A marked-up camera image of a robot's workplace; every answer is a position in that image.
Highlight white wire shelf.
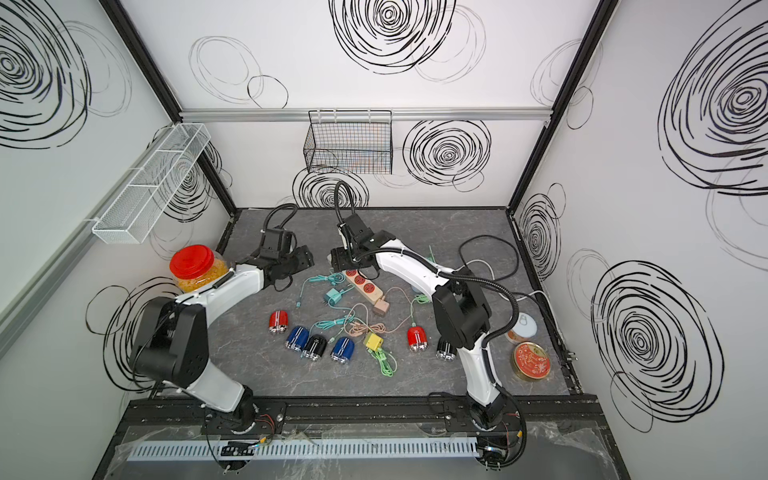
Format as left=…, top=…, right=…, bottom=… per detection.
left=91, top=123, right=211, bottom=244

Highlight black wire basket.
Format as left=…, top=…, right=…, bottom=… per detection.
left=302, top=109, right=394, bottom=175

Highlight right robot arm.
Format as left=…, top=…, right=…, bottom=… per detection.
left=330, top=213, right=520, bottom=430

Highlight black power cord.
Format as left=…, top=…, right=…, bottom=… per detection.
left=455, top=233, right=521, bottom=283

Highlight white power cord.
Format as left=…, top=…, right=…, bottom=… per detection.
left=461, top=259, right=550, bottom=304

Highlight red shaver right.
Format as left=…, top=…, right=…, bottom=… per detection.
left=407, top=326, right=428, bottom=352

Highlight teal charger adapter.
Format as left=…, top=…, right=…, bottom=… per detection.
left=324, top=288, right=343, bottom=306

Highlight light green cable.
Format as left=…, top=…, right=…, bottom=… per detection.
left=367, top=347, right=401, bottom=378

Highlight red shaver far left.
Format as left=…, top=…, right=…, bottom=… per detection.
left=268, top=310, right=289, bottom=334

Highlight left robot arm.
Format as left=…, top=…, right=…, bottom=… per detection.
left=129, top=228, right=314, bottom=418

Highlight black shaver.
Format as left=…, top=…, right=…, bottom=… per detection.
left=436, top=337, right=457, bottom=362
left=302, top=334, right=328, bottom=362

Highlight yellow jar red lid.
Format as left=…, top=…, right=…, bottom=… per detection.
left=169, top=244, right=231, bottom=293

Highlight white slotted cable duct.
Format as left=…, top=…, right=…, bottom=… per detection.
left=127, top=437, right=479, bottom=462

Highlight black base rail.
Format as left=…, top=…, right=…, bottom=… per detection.
left=203, top=392, right=529, bottom=439

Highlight black shaver left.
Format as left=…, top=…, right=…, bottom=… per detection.
left=302, top=334, right=328, bottom=362

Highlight pink charger adapter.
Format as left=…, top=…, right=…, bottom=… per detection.
left=372, top=298, right=390, bottom=317

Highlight blue shaver left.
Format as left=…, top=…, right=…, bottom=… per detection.
left=285, top=326, right=310, bottom=352

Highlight red shaver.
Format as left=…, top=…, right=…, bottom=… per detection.
left=268, top=310, right=289, bottom=334
left=407, top=326, right=428, bottom=352

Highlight yellow-green charger adapter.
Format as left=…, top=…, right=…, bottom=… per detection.
left=363, top=332, right=383, bottom=352

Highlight teal cable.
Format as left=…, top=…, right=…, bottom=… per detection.
left=308, top=302, right=358, bottom=337
left=296, top=272, right=349, bottom=310

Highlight blue striped shaver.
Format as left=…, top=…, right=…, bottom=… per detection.
left=331, top=336, right=355, bottom=364

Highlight beige power strip red sockets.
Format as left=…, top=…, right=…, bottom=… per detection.
left=343, top=270, right=384, bottom=304

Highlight black shaver right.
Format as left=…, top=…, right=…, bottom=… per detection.
left=436, top=337, right=457, bottom=362

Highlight red round tin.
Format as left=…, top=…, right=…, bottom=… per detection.
left=511, top=342, right=551, bottom=381

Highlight pink charging cable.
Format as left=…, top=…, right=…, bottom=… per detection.
left=343, top=286, right=421, bottom=338

